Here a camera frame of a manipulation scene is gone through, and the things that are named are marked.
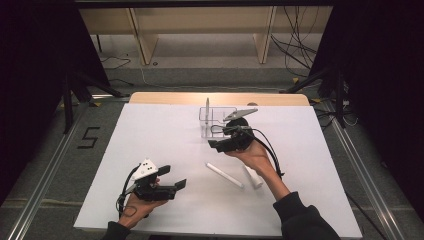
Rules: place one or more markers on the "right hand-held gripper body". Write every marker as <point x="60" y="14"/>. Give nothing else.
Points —
<point x="240" y="136"/>

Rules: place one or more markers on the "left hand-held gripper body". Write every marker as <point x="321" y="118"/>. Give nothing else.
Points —
<point x="146" y="169"/>

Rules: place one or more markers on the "clear plastic organizer box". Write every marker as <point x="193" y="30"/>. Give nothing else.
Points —
<point x="213" y="115"/>

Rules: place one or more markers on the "long white pen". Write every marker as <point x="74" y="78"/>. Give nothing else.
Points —
<point x="225" y="175"/>

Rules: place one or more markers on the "short white tube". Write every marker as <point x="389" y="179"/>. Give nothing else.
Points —
<point x="255" y="181"/>

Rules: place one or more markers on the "person's left hand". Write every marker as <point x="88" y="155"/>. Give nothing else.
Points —
<point x="136" y="210"/>

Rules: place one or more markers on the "white table cover board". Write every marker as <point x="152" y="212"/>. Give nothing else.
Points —
<point x="166" y="140"/>

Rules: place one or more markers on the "black stand legs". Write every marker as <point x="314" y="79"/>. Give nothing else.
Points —
<point x="339" y="100"/>
<point x="68" y="106"/>

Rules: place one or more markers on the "light wooden bench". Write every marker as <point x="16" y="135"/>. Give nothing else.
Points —
<point x="200" y="20"/>

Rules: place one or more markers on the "dark curtain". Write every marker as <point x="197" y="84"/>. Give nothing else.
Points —
<point x="33" y="83"/>
<point x="386" y="100"/>

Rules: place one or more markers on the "aluminium floor rail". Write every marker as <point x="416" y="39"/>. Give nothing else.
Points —
<point x="363" y="173"/>
<point x="43" y="180"/>

